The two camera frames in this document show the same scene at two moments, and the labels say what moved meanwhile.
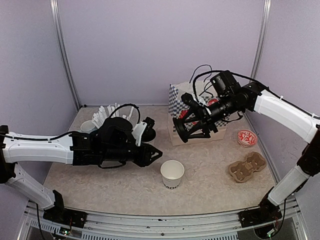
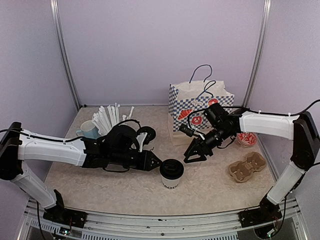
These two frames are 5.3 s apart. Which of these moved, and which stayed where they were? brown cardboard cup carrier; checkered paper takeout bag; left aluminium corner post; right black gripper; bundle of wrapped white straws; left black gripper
Moved: right black gripper; left black gripper
Stayed: brown cardboard cup carrier; bundle of wrapped white straws; left aluminium corner post; checkered paper takeout bag
